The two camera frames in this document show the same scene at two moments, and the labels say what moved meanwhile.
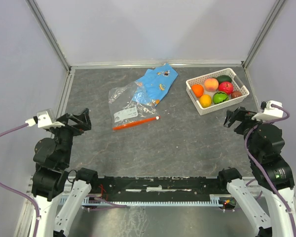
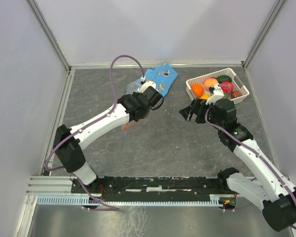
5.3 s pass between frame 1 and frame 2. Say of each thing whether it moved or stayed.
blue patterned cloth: stayed
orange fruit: stayed
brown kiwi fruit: stayed
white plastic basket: stayed
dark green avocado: stayed
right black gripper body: moved
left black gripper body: moved
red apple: stayed
